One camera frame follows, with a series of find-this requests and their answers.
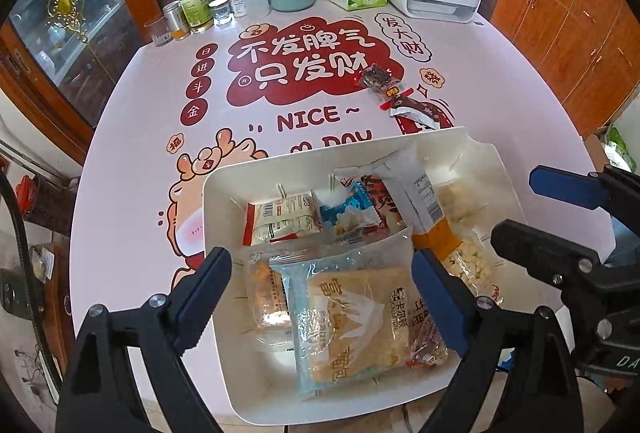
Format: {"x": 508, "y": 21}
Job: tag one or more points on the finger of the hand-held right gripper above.
{"x": 565, "y": 187}
{"x": 540, "y": 248}

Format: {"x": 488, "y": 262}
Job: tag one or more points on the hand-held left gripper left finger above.
{"x": 205, "y": 298}

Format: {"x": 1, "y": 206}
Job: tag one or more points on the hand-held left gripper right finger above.
{"x": 437, "y": 300}

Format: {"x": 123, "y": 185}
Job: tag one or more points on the clear red printed snack packet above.
{"x": 430, "y": 338}

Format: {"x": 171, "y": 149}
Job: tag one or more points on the brown snack packet black print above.
{"x": 260, "y": 293}

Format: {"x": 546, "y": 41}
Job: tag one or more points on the pale lumpy snack packet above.
{"x": 457, "y": 208}

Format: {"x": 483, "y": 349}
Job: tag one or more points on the large bread packet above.
{"x": 350, "y": 328}

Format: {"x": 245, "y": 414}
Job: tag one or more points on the white plastic tray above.
{"x": 225, "y": 203}

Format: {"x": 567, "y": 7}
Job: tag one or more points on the white label snack packet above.
{"x": 285, "y": 223}

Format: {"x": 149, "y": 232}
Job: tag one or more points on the orange and grey snack packet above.
{"x": 415, "y": 193}

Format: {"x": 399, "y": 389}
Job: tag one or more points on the blue snack packet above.
{"x": 345, "y": 213}

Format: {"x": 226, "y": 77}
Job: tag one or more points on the green white bag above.
{"x": 622, "y": 148}

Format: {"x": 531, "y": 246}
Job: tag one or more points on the brown wooden cabinet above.
{"x": 565, "y": 38}

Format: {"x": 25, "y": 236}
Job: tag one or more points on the dark brown snack packet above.
{"x": 422, "y": 110}

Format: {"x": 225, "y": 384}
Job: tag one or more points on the dark woven basket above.
{"x": 55, "y": 213}

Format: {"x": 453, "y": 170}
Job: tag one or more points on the clear glass cup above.
{"x": 160, "y": 33}

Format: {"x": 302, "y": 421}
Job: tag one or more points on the wooden glass door cabinet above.
{"x": 45, "y": 73}

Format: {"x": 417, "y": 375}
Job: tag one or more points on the metal tin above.
{"x": 176, "y": 20}

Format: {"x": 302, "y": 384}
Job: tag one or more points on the small glass jar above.
{"x": 220, "y": 13}

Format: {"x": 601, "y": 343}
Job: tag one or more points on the clear bottle yellow liquid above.
{"x": 195, "y": 5}

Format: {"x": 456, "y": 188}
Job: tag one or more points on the white pill bottle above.
{"x": 237, "y": 0}

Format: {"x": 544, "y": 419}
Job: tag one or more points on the gold ornament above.
{"x": 64, "y": 5}

